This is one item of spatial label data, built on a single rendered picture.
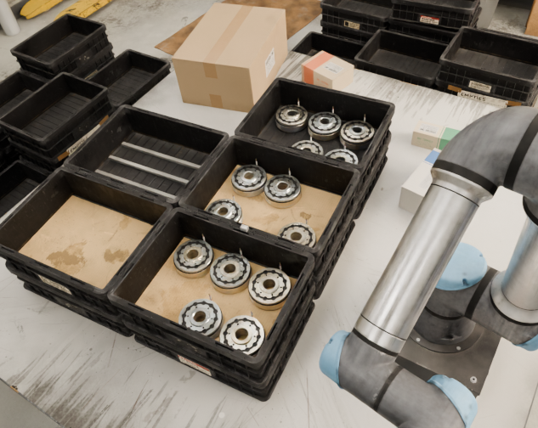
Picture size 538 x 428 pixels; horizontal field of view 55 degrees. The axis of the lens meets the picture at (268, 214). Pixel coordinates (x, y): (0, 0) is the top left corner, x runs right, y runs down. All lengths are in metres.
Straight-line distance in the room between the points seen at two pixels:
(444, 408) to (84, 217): 1.12
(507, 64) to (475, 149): 1.90
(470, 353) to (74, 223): 1.09
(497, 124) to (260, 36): 1.34
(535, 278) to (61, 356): 1.13
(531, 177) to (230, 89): 1.34
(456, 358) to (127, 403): 0.78
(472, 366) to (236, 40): 1.35
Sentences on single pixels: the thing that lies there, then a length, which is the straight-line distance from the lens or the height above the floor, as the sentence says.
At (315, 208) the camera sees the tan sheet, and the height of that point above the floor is 0.83.
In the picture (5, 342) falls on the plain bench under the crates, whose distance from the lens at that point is 1.59.
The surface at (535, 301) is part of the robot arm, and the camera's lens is 1.02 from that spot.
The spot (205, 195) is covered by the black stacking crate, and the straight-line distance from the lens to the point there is 1.45.
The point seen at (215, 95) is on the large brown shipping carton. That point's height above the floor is 0.76.
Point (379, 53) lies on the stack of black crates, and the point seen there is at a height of 0.38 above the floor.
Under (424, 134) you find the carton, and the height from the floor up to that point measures 0.76.
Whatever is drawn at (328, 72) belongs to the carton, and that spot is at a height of 0.77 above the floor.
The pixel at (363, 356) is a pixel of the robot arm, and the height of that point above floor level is 1.21.
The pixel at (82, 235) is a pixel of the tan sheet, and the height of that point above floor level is 0.83.
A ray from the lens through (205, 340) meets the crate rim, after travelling 1.12.
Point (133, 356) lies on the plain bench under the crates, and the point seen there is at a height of 0.70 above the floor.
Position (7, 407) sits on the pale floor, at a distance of 2.35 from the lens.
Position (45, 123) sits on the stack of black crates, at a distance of 2.56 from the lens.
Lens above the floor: 1.91
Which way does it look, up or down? 50 degrees down
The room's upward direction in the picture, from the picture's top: 7 degrees counter-clockwise
